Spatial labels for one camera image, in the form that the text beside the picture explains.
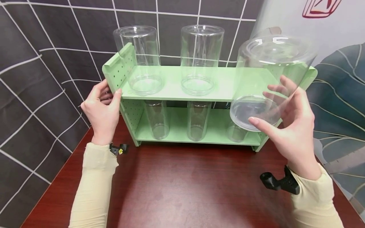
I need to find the person's left hand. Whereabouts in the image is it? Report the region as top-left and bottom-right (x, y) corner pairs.
(80, 79), (123, 146)

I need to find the person's right hand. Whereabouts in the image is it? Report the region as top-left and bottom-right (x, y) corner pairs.
(248, 75), (322, 181)

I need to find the large clear plastic jar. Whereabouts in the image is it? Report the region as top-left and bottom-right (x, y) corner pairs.
(113, 25), (165, 96)
(229, 34), (319, 132)
(180, 24), (225, 97)

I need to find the green two-tier shelf rack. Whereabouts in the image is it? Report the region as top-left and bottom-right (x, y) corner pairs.
(102, 42), (318, 152)

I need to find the person's right forearm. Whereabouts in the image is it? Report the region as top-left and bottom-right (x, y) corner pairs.
(288, 163), (345, 228)

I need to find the narrow clear plastic jar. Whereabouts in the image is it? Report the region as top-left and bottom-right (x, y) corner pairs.
(144, 100), (171, 141)
(227, 122), (248, 143)
(187, 101), (212, 142)

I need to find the black wrist band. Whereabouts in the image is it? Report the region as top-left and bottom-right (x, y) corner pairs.
(109, 143), (130, 156)
(259, 165), (301, 195)

